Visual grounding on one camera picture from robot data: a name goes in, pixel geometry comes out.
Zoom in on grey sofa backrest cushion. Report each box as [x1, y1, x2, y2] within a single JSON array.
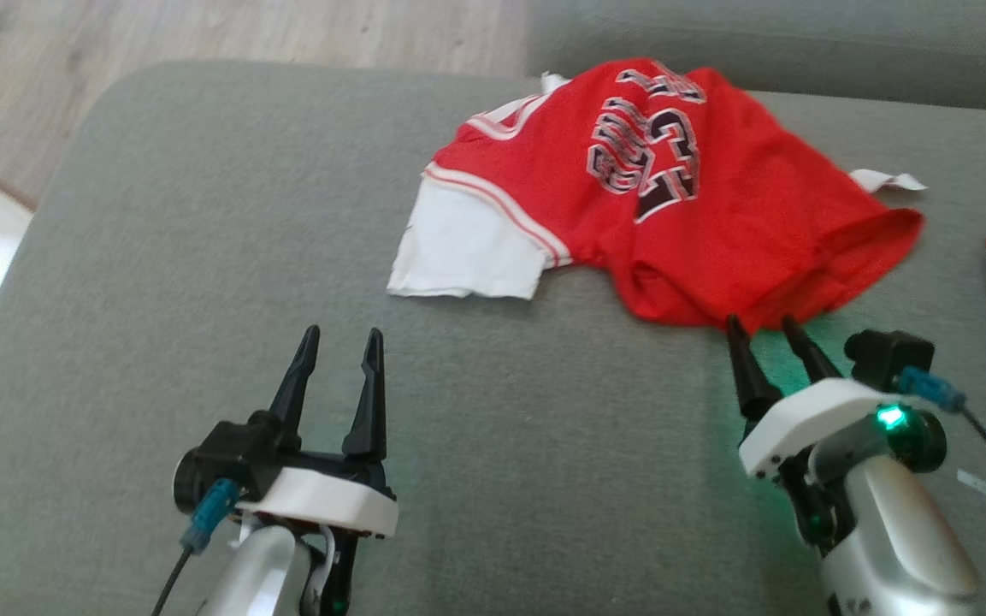
[[527, 0, 986, 112]]

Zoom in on red jersey white sleeves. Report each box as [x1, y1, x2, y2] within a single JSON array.
[[386, 58, 928, 330]]

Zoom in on grey sofa seat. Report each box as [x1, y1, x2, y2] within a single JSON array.
[[0, 58, 986, 616]]

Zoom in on black right cable teal connector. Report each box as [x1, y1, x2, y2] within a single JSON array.
[[896, 366, 986, 600]]

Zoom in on black left cable teal connector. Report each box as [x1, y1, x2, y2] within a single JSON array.
[[149, 477, 242, 616]]

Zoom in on black cable teal connector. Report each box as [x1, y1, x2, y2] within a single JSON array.
[[896, 366, 986, 600], [149, 477, 242, 616]]

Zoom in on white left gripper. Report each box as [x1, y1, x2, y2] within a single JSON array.
[[236, 325, 399, 540]]

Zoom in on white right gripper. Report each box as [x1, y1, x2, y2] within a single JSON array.
[[725, 315, 895, 480]]

